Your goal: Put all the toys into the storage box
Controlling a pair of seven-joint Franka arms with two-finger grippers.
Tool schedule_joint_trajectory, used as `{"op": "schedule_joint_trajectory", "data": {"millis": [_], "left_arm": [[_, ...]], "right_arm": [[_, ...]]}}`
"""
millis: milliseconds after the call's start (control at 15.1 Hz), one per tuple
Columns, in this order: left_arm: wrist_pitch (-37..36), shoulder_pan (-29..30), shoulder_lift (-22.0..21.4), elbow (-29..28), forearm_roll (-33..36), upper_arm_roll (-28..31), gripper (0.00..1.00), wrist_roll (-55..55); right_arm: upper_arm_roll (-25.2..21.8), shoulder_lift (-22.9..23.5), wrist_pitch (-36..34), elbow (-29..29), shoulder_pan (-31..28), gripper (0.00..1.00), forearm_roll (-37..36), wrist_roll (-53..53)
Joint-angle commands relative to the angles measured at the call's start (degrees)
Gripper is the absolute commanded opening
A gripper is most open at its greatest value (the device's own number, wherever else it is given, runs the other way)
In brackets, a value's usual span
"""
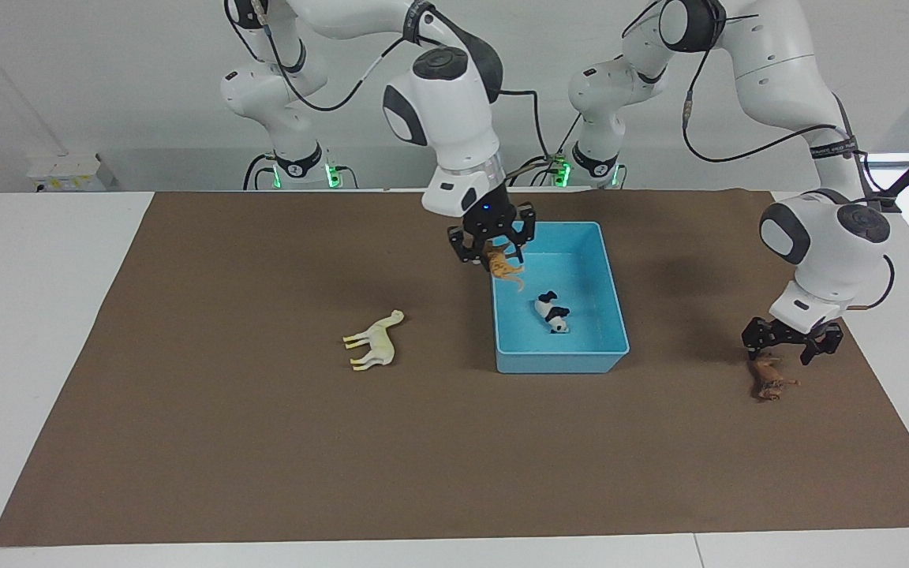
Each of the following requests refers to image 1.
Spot cream alpaca toy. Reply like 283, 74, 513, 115
342, 309, 406, 372

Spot white power strip box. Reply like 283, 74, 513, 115
26, 154, 117, 193

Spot brown lion toy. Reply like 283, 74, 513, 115
748, 355, 801, 402

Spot brown paper table mat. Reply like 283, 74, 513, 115
0, 189, 909, 547

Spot light blue storage box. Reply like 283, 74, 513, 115
491, 221, 630, 375

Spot black and white panda toy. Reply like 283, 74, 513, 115
534, 291, 571, 334

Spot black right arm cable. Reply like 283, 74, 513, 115
224, 0, 416, 113

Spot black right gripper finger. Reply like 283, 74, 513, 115
502, 203, 538, 263
447, 225, 490, 266

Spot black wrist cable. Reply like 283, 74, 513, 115
494, 88, 559, 187
845, 254, 896, 311

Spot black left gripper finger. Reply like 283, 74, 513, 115
800, 322, 845, 366
742, 316, 779, 353

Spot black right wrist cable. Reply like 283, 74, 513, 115
494, 88, 559, 187

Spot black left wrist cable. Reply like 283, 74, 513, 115
845, 254, 896, 311

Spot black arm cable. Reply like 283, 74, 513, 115
224, 0, 416, 113
680, 83, 851, 165

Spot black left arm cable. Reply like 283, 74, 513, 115
680, 83, 851, 165

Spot orange striped tiger toy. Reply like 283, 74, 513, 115
483, 243, 527, 293

